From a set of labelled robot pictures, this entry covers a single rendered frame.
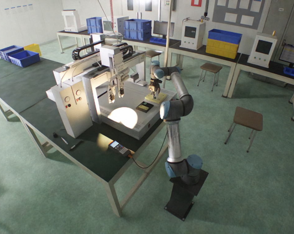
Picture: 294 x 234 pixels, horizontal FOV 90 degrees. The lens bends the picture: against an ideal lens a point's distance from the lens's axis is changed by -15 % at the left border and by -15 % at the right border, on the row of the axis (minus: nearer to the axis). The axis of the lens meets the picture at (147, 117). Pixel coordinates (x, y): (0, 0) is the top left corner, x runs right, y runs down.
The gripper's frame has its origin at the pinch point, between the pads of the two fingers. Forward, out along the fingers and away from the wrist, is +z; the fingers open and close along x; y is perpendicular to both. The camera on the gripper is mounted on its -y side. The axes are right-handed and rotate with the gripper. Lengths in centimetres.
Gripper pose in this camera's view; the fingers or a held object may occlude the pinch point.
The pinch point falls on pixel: (155, 96)
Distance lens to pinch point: 165.9
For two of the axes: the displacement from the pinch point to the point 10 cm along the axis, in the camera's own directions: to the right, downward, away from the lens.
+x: 8.4, 3.4, -4.2
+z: 0.0, 7.8, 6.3
